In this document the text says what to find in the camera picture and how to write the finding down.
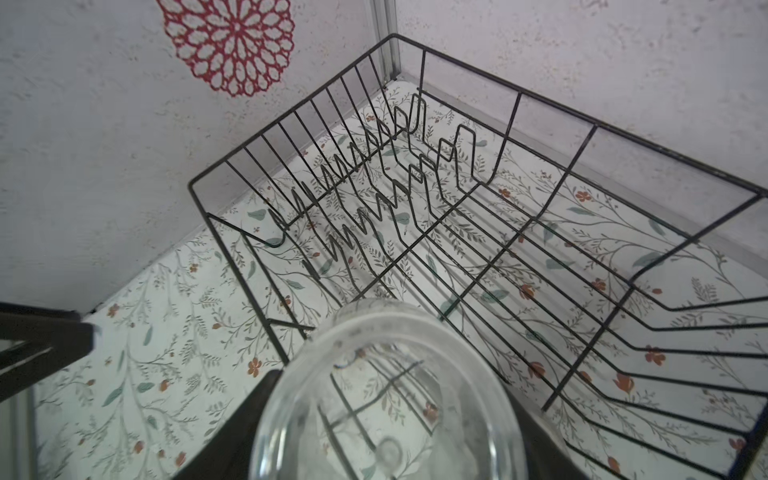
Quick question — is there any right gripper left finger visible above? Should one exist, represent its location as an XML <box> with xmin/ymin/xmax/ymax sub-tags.
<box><xmin>174</xmin><ymin>370</ymin><xmax>282</xmax><ymax>480</ymax></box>

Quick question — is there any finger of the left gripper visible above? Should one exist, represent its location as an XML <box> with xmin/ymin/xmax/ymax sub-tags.
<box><xmin>1</xmin><ymin>303</ymin><xmax>95</xmax><ymax>401</ymax></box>

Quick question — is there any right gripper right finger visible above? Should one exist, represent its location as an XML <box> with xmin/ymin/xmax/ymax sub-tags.
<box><xmin>506</xmin><ymin>386</ymin><xmax>588</xmax><ymax>480</ymax></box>

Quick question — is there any clear glass cup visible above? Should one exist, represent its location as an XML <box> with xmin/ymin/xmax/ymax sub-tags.
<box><xmin>249</xmin><ymin>299</ymin><xmax>529</xmax><ymax>479</ymax></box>

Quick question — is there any black wire dish rack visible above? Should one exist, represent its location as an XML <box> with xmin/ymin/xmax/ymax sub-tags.
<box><xmin>188</xmin><ymin>34</ymin><xmax>767</xmax><ymax>479</ymax></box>

